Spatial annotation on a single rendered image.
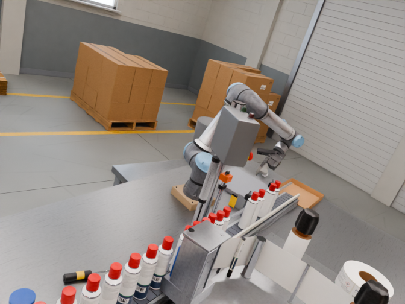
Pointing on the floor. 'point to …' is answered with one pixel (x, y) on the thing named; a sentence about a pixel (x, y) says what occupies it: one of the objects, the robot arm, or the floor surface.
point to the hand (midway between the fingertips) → (256, 172)
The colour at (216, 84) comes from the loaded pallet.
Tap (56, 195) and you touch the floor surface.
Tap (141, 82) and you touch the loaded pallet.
